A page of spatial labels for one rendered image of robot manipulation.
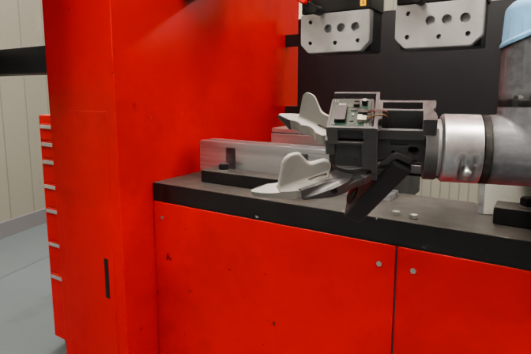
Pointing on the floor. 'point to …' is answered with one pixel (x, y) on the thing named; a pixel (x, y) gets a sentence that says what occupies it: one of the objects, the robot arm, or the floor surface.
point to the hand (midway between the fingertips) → (265, 154)
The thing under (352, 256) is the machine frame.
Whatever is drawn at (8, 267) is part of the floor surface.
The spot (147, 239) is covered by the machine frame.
